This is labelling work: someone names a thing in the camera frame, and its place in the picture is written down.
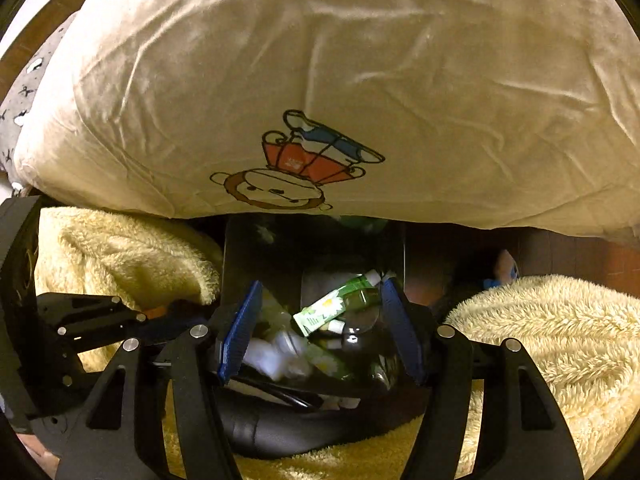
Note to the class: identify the grey printed fleece blanket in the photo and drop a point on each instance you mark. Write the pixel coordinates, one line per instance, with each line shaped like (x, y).
(25, 100)

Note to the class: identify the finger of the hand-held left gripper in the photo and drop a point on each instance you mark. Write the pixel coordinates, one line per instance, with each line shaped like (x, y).
(95, 317)

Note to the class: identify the wooden headboard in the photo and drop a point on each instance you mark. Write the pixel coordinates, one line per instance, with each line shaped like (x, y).
(40, 40)

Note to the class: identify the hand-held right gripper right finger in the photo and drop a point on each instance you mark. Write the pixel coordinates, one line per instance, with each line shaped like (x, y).
(400, 332)

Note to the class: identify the yellow fluffy blanket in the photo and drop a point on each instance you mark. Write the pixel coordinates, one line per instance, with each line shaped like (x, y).
(550, 335)

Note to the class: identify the blue plush toy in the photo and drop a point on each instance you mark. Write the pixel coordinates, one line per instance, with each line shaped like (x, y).
(502, 272)

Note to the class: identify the cream cartoon printed quilt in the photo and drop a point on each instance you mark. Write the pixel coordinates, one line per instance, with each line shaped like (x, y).
(350, 85)

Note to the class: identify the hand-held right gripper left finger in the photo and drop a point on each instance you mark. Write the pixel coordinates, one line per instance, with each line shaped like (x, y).
(239, 332)

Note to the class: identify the white crumpled tissue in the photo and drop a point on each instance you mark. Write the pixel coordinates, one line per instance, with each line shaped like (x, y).
(272, 355)

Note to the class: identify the black trash bin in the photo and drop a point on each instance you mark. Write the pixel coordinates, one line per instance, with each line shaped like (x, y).
(265, 260)

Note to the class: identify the green flower printed tube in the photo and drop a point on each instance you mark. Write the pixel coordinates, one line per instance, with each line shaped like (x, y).
(330, 307)

